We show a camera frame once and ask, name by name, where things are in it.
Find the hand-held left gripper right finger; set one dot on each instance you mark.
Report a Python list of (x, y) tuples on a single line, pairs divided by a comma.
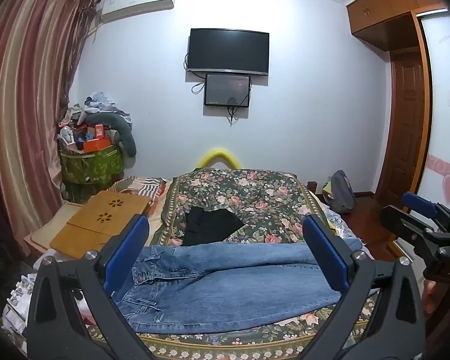
[(324, 248)]

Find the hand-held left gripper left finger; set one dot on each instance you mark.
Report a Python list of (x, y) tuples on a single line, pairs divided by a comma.
[(133, 240)]

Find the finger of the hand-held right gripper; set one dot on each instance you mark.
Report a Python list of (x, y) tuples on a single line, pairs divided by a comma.
[(401, 219), (420, 203)]

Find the blue denim pants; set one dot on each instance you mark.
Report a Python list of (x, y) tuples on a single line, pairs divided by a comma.
[(228, 292)]

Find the person's right hand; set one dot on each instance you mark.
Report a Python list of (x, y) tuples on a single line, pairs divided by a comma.
[(429, 296)]

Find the white printed cloth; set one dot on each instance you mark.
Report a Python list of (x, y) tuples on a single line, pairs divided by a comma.
[(345, 228)]

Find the wooden lap desk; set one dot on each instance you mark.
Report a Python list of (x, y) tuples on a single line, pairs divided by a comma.
[(97, 217)]

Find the striped cloth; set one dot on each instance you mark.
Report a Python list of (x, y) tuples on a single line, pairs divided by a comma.
[(150, 187)]

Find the yellow-green bag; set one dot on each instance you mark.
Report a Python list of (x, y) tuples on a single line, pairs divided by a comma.
[(327, 192)]

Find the grey backpack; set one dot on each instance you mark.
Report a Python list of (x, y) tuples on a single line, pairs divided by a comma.
[(341, 193)]

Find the brown wooden door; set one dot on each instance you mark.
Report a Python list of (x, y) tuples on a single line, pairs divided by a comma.
[(405, 127)]

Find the black garment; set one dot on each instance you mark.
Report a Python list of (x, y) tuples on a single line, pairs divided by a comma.
[(210, 227)]

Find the green fabric storage bin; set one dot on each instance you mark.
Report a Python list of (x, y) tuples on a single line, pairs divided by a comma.
[(93, 167)]

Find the beige cushion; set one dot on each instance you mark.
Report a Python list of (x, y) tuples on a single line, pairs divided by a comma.
[(47, 228)]

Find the white wardrobe door with hearts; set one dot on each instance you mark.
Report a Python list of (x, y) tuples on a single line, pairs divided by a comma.
[(446, 120)]

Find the floral blanket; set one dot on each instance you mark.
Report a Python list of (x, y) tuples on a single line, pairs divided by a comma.
[(255, 191)]

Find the orange box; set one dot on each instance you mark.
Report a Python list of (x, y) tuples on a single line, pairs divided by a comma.
[(97, 144)]

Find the grey long pillow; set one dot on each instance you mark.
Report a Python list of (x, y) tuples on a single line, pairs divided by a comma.
[(125, 135)]

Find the yellow foam tube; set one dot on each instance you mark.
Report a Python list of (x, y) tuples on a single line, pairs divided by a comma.
[(217, 154)]

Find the pile of white packets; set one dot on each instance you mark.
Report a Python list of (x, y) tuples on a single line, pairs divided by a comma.
[(17, 307)]

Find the pile of clothes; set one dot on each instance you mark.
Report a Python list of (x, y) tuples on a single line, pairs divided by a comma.
[(97, 101)]

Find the striped pink curtain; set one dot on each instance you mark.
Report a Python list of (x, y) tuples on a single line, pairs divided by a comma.
[(26, 101)]

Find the small black monitor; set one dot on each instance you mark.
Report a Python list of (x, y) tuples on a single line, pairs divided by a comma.
[(225, 90)]

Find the wooden overhead cabinet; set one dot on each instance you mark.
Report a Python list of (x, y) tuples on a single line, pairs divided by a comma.
[(382, 11)]

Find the white air conditioner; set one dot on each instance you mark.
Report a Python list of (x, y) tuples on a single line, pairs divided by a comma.
[(135, 2)]

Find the black wall television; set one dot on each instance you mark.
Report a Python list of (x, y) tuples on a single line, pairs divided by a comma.
[(228, 50)]

